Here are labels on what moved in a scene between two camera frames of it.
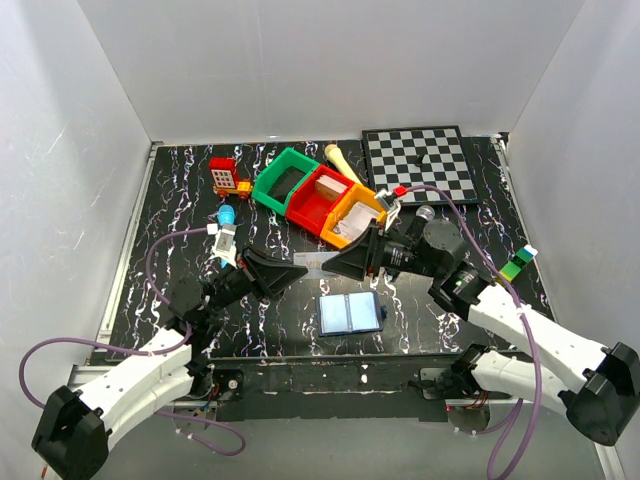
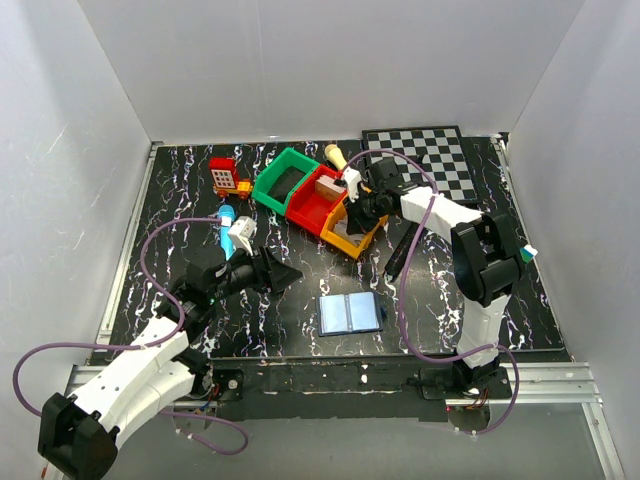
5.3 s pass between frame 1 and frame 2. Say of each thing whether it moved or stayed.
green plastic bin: stayed
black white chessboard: stayed
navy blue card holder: stayed
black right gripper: moved
